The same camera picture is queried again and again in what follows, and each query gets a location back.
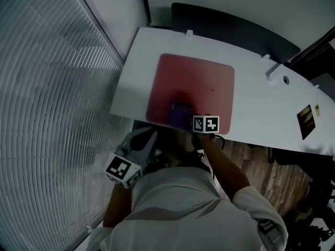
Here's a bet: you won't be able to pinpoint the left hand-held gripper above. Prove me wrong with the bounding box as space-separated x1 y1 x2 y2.
105 127 159 189

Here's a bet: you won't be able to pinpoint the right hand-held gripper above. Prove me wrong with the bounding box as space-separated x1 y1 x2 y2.
188 115 220 141

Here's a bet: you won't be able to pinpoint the purple cloth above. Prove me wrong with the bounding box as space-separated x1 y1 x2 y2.
167 102 194 129

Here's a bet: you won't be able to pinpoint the red mouse pad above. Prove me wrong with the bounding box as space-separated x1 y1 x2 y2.
146 53 236 135

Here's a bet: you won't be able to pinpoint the person's right forearm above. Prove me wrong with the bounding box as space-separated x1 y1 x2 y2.
200 133 252 201

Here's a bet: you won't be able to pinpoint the person's left forearm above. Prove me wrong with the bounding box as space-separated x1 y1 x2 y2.
102 183 135 229

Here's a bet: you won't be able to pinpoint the person's white shirt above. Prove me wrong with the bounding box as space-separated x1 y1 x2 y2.
88 165 289 251

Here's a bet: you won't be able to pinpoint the grey window blinds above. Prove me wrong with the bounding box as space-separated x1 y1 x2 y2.
0 0 124 251

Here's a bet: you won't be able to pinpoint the dark desk partition panel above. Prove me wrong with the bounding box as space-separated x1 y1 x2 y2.
171 2 301 64

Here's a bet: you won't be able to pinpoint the dark picture card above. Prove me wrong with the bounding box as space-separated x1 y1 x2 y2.
296 104 316 141

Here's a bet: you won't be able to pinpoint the black cable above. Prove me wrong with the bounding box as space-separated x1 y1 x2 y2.
210 134 226 151

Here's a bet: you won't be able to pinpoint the white cable box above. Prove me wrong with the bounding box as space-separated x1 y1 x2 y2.
265 63 285 82

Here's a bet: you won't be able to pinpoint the grey strap buckle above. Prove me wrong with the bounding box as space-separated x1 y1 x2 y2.
257 218 283 243

